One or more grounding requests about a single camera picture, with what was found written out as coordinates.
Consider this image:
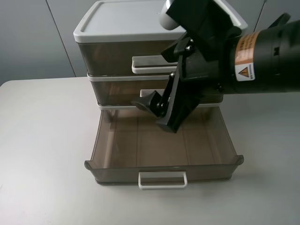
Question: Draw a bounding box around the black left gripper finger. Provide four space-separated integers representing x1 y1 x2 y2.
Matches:
131 70 178 117

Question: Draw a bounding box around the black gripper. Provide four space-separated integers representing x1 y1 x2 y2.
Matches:
157 0 241 133

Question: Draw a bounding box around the brown transparent drawer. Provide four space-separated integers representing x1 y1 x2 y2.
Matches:
89 79 222 105
79 40 174 76
84 107 244 190

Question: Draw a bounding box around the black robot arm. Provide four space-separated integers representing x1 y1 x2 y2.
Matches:
132 0 300 133

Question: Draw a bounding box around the white drawer cabinet frame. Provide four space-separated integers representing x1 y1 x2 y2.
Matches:
73 0 248 110

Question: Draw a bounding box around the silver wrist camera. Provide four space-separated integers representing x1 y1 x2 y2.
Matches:
159 0 179 30

